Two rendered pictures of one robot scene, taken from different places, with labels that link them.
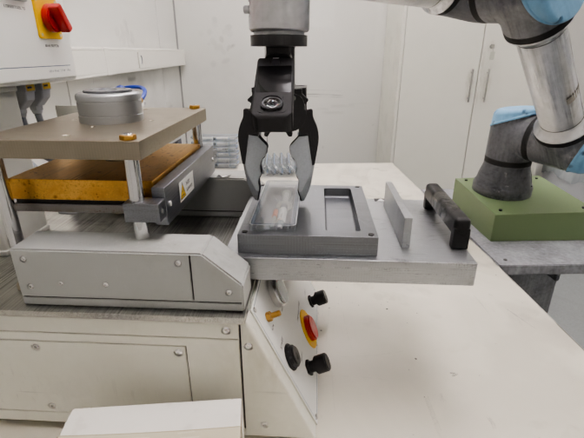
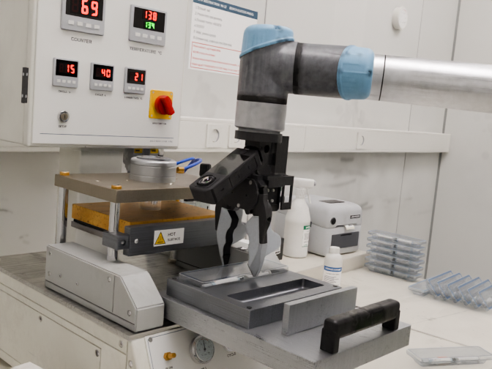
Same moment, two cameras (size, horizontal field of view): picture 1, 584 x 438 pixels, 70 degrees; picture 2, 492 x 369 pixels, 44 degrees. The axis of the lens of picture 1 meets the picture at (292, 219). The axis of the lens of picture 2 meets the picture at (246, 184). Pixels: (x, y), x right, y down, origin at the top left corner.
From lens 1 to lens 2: 58 cm
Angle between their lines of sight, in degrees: 41
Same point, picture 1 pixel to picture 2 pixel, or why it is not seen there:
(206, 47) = (479, 134)
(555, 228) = not seen: outside the picture
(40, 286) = (52, 274)
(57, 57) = (162, 132)
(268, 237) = (183, 286)
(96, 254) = (77, 260)
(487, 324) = not seen: outside the picture
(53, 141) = (83, 181)
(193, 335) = (105, 340)
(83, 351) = (58, 331)
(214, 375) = not seen: outside the picture
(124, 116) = (151, 176)
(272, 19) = (240, 120)
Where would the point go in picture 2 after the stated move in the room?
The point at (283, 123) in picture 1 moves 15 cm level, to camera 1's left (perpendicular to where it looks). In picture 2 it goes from (206, 196) to (135, 181)
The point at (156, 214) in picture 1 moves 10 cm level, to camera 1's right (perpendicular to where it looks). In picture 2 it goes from (116, 243) to (161, 258)
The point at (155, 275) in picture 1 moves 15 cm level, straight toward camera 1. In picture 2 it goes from (98, 285) to (28, 315)
